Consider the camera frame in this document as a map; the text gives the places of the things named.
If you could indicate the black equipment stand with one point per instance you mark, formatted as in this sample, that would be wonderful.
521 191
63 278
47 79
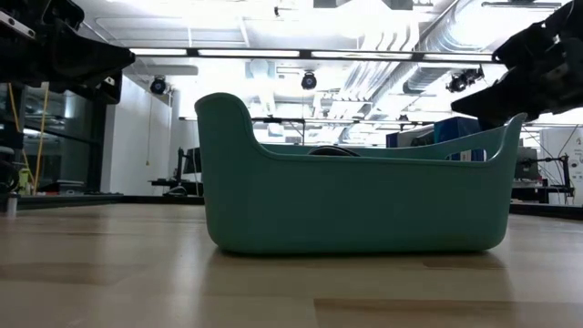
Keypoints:
562 175

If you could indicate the overhead light bar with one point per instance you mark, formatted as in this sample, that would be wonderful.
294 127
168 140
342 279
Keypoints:
255 53

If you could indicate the blue DualShock controller box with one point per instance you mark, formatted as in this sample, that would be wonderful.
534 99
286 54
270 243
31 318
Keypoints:
457 130

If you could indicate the small grey post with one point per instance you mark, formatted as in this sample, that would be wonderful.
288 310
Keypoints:
11 204

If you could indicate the black frame table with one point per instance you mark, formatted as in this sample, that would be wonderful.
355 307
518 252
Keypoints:
282 120

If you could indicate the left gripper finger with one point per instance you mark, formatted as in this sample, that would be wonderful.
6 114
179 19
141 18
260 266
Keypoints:
111 93
91 64

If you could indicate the grey storage bin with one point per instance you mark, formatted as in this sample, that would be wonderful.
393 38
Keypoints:
70 187

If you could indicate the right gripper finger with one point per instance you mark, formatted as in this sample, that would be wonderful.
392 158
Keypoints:
510 98
494 123

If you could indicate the yellow green object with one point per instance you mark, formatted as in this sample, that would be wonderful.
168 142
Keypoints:
24 181

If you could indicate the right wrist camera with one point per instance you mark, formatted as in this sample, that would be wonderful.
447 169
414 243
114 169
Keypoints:
528 45

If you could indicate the black ceiling camera fixture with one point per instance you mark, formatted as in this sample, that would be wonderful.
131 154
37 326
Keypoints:
462 81

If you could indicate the teal plastic basket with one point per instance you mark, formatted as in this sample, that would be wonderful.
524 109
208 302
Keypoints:
355 205

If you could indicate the black monitor on stand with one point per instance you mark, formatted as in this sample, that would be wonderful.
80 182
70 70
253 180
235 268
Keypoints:
193 161

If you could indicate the black aluminium table frame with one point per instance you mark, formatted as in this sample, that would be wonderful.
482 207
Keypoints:
68 199

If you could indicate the black round ceiling fixture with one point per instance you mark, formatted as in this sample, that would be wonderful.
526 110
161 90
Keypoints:
158 86
309 81

